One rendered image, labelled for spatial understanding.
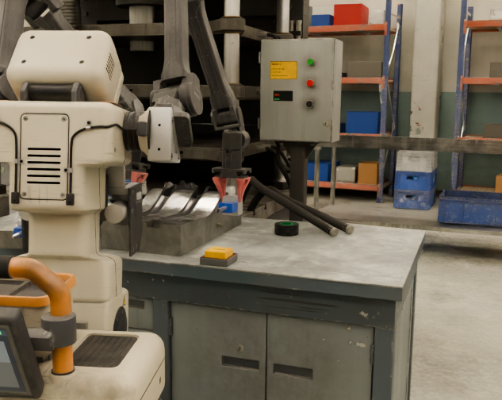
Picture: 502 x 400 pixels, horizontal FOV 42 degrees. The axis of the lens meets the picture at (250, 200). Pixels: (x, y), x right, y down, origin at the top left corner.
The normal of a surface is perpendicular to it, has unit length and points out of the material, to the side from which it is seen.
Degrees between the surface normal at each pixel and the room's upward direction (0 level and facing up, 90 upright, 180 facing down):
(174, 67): 64
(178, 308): 90
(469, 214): 93
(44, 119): 82
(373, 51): 90
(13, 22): 59
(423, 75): 90
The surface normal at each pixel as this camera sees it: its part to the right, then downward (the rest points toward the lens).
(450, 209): -0.38, 0.17
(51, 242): -0.10, 0.02
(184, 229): 0.94, 0.07
